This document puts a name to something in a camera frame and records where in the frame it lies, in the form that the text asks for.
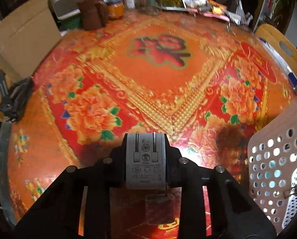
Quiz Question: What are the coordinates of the white pink-wrapped plug charger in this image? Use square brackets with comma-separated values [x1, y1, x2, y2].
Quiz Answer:
[145, 193, 176, 225]

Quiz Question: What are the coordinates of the white perforated plastic basket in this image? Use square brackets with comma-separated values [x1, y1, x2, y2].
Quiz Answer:
[248, 96, 297, 233]

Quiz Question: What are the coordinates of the white folding plug charger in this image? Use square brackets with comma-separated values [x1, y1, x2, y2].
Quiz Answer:
[126, 132, 166, 190]

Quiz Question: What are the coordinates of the red floral tablecloth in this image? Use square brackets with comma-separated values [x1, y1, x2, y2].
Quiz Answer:
[7, 11, 296, 238]

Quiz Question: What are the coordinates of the cardboard box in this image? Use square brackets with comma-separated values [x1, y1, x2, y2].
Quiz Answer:
[0, 0, 62, 82]

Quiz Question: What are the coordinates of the right wooden chair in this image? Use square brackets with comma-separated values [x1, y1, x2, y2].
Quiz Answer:
[254, 23, 297, 90]

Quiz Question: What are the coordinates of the orange jam jar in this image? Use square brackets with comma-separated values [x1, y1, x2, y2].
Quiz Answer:
[107, 0, 125, 20]

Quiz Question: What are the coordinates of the empty glass jar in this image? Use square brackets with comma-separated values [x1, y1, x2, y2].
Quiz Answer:
[144, 0, 162, 16]

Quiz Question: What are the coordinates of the black phone stand mount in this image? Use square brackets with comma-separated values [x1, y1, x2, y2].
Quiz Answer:
[0, 70, 34, 122]

